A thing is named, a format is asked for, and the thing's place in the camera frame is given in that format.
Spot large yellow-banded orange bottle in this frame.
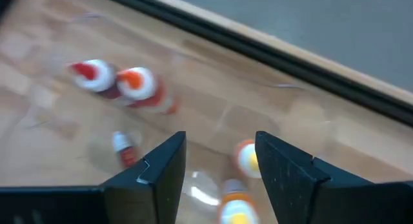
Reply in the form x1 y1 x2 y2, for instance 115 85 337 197
217 178 261 224

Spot large red-capped dye bottle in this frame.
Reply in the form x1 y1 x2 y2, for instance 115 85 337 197
68 58 122 101

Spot large orange-capped dye bottle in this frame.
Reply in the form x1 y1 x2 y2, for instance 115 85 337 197
115 66 180 116

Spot small red dye bottle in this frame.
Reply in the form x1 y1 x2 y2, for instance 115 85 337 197
110 130 143 169

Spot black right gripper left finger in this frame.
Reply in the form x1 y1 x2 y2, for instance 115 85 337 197
0 130 187 224

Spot clear plastic bin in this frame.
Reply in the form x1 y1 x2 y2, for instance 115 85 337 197
0 10 336 224

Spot large orange yellow-tipped bottle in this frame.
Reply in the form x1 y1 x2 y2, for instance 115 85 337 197
232 139 263 180

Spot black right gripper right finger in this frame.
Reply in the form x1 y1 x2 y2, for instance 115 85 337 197
254 130 413 224

